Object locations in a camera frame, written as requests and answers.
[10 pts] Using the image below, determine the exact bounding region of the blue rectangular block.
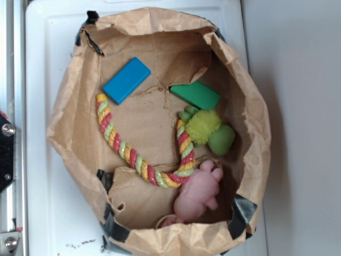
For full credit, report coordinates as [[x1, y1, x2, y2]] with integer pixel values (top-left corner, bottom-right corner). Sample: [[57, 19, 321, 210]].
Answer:
[[103, 57, 151, 105]]

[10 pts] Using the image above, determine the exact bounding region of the green rectangular block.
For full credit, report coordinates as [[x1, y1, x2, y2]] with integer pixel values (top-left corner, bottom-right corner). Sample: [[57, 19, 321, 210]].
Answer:
[[170, 81, 221, 110]]

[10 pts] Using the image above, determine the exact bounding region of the green fuzzy plush toy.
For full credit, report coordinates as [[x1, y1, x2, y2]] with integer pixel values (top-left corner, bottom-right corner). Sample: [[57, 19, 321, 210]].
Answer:
[[178, 106, 236, 156]]

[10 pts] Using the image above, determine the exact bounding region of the pink plush toy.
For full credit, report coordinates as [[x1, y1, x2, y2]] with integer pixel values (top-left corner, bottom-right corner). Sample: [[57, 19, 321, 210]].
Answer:
[[157, 160, 223, 228]]

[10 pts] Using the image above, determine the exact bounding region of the brown paper bag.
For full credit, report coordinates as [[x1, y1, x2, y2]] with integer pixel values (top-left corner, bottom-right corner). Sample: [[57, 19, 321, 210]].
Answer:
[[47, 7, 271, 255]]

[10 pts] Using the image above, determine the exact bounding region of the white plastic tray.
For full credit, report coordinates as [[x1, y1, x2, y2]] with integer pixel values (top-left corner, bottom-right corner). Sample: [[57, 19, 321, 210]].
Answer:
[[25, 0, 269, 256]]

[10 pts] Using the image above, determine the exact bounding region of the multicolour twisted rope toy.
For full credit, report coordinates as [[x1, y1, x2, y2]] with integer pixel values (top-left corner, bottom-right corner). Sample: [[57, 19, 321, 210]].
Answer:
[[96, 94, 196, 188]]

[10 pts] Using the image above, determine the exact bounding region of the black mounting bracket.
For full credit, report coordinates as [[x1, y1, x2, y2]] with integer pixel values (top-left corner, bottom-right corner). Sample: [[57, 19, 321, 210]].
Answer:
[[0, 111, 15, 194]]

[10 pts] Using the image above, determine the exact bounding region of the aluminium frame rail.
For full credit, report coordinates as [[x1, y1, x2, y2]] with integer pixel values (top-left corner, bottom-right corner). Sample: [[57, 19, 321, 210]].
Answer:
[[1, 1, 29, 255]]

